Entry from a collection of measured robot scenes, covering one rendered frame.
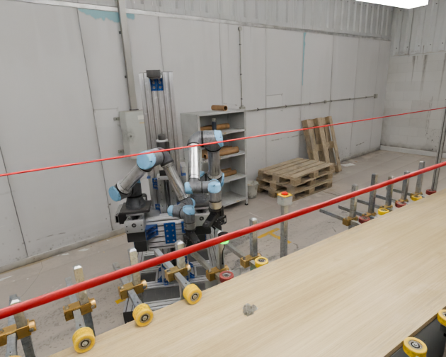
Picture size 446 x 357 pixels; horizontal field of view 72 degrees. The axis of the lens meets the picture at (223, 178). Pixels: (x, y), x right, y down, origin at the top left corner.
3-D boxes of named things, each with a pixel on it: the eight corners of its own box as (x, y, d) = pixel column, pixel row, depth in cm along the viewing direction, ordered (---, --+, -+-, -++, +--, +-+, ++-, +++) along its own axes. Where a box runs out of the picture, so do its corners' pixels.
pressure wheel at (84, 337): (76, 326, 127) (95, 326, 132) (69, 343, 127) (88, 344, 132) (78, 335, 122) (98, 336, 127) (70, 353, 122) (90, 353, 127)
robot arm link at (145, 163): (128, 199, 235) (168, 158, 206) (112, 205, 223) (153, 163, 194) (119, 186, 236) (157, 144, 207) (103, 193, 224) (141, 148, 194)
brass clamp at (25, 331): (0, 338, 132) (-4, 329, 131) (36, 325, 139) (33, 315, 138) (-1, 348, 127) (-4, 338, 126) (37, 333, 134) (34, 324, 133)
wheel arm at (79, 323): (65, 283, 167) (64, 277, 166) (72, 280, 169) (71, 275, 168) (79, 344, 126) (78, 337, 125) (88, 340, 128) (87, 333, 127)
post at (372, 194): (366, 227, 267) (372, 173, 253) (368, 225, 269) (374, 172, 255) (369, 228, 264) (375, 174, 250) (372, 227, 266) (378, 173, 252)
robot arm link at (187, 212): (185, 202, 205) (197, 205, 201) (187, 218, 208) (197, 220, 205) (178, 207, 199) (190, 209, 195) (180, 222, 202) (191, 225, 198)
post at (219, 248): (218, 299, 193) (214, 230, 179) (223, 297, 195) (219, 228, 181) (221, 303, 191) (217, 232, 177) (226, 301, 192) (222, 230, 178)
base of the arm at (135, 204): (127, 203, 249) (125, 191, 246) (146, 201, 251) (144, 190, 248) (124, 210, 234) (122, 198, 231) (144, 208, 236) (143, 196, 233)
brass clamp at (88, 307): (64, 314, 145) (62, 305, 143) (94, 303, 152) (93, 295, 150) (66, 322, 140) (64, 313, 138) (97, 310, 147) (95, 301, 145)
